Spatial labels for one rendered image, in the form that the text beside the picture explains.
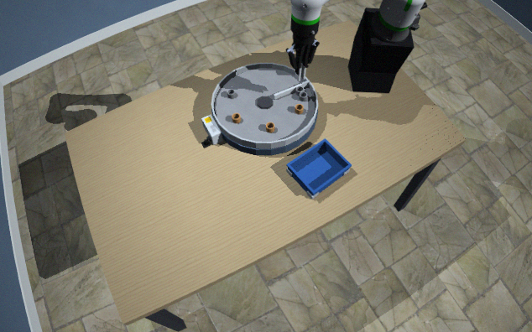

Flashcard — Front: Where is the blue open tray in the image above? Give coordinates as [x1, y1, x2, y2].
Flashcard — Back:
[286, 139, 352, 200]

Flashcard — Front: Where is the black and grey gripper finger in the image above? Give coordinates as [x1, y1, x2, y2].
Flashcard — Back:
[286, 44, 305, 81]
[301, 39, 320, 80]

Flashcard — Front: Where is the grey round turning table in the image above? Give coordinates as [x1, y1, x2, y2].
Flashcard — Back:
[201, 63, 318, 156]

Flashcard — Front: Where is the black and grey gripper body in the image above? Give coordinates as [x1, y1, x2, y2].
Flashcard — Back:
[292, 33, 315, 53]

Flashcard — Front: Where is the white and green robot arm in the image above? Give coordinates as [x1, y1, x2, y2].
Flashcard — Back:
[290, 0, 427, 44]

